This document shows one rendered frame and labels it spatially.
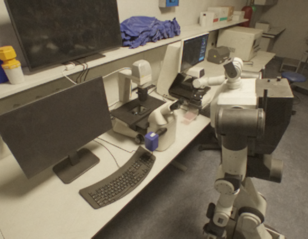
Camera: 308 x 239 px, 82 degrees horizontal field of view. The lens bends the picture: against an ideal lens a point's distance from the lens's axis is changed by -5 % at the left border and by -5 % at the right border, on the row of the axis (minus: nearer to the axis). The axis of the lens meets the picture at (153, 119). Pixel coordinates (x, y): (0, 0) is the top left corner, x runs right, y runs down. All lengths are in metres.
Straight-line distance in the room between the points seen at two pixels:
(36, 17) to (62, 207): 1.02
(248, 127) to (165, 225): 1.36
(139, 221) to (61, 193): 0.87
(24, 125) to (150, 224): 1.31
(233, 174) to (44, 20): 1.22
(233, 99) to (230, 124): 0.15
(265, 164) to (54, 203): 1.06
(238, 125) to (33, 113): 0.82
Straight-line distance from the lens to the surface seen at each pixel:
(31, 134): 0.98
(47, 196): 1.22
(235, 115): 0.65
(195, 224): 1.86
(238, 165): 0.76
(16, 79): 1.20
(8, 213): 1.26
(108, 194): 1.09
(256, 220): 1.27
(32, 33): 1.27
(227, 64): 0.78
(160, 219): 1.85
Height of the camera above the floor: 1.66
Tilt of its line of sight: 35 degrees down
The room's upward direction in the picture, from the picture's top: straight up
